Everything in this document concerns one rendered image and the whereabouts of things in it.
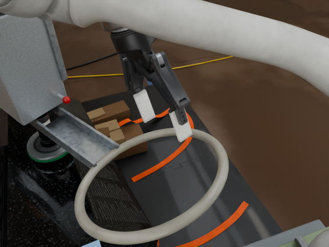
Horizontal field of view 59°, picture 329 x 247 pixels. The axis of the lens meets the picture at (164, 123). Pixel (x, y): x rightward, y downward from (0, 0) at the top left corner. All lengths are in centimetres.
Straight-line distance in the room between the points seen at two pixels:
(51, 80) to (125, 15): 92
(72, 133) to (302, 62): 96
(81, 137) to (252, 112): 213
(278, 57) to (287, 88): 304
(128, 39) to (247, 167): 214
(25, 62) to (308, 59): 93
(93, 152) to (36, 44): 43
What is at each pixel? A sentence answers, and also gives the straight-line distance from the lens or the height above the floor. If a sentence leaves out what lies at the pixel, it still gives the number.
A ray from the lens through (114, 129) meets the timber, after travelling 242.
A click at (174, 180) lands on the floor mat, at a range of 235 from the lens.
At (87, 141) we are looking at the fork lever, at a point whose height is 110.
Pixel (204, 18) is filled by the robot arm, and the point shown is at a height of 180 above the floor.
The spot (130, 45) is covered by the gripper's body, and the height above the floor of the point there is 170.
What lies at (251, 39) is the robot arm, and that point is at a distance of 39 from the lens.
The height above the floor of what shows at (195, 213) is 130.
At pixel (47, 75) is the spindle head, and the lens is 121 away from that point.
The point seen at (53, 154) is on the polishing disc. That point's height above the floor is 90.
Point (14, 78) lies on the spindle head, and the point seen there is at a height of 135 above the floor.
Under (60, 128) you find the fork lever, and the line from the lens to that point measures 127.
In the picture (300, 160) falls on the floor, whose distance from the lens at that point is 274.
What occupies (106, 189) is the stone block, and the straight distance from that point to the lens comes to 145.
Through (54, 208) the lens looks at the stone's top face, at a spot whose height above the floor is 84.
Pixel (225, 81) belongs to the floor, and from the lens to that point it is 339.
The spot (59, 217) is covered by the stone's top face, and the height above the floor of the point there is 84.
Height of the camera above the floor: 194
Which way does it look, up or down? 44 degrees down
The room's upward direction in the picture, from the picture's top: straight up
